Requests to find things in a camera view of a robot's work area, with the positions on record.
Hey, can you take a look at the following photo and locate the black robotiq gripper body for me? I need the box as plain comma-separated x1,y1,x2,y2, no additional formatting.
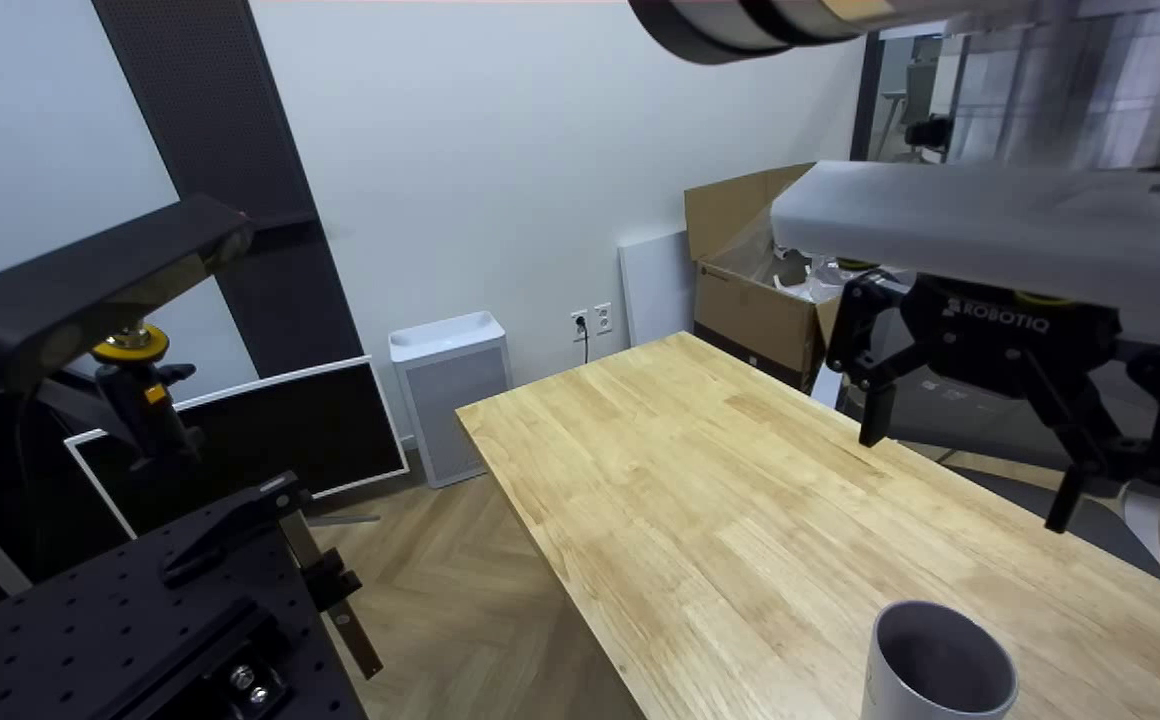
899,276,1120,398

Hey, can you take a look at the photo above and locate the grey ceramic mug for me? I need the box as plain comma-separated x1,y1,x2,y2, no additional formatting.
859,600,1017,720

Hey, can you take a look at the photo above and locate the clear plastic bag with parts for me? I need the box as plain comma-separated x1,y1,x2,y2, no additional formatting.
711,214,839,304

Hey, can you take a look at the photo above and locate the grey mesh office chair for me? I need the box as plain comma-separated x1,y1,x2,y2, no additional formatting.
838,349,1160,579

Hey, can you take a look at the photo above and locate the open cardboard box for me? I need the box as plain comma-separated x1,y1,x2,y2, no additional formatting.
686,166,826,387

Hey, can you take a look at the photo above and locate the white air purifier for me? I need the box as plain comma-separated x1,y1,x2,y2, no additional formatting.
387,312,510,487

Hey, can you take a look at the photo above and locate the black perforated breadboard plate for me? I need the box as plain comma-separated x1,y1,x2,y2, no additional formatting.
0,472,366,720

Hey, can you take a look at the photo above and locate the yellow knob clamp stand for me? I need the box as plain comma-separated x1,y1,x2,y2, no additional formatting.
94,326,194,469

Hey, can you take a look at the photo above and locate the grey wrist camera housing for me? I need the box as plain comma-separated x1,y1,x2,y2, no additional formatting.
773,159,1160,337

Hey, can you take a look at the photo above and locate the white panel leaning on wall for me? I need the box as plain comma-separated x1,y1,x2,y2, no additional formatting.
617,231,694,343

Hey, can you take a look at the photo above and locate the white wall power outlet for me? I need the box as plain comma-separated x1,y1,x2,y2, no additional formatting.
573,299,617,342

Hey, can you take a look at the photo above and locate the black glass door frame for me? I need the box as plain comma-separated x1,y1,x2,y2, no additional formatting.
850,32,884,159

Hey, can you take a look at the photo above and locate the black monitor with white frame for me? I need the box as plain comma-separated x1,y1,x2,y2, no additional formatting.
64,358,407,537

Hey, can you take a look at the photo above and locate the black diagonal wall beam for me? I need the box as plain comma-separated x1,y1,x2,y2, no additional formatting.
94,0,366,377

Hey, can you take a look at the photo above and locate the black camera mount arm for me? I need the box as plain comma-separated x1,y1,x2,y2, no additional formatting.
0,197,252,394

